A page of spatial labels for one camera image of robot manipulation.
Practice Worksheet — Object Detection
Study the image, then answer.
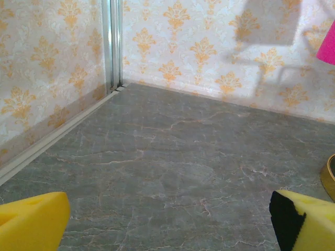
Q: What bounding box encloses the pink wine glass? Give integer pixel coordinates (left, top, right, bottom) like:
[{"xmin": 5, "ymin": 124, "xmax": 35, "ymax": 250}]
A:
[{"xmin": 316, "ymin": 19, "xmax": 335, "ymax": 65}]

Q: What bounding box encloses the aluminium side rail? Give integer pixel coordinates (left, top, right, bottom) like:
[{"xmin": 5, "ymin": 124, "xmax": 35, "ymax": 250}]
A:
[{"xmin": 0, "ymin": 86, "xmax": 129, "ymax": 185}]

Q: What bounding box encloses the gold wire glass rack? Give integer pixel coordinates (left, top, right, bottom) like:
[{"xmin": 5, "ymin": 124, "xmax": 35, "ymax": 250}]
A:
[{"xmin": 320, "ymin": 154, "xmax": 335, "ymax": 202}]

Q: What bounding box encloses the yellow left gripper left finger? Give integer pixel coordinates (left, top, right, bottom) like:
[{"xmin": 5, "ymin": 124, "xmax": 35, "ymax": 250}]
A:
[{"xmin": 0, "ymin": 191, "xmax": 71, "ymax": 251}]

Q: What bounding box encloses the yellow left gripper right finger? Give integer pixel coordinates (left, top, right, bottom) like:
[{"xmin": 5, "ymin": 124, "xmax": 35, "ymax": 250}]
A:
[{"xmin": 269, "ymin": 190, "xmax": 335, "ymax": 251}]

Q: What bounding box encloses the aluminium frame post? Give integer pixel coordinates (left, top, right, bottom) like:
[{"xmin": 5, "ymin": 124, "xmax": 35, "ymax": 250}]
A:
[{"xmin": 102, "ymin": 0, "xmax": 124, "ymax": 92}]

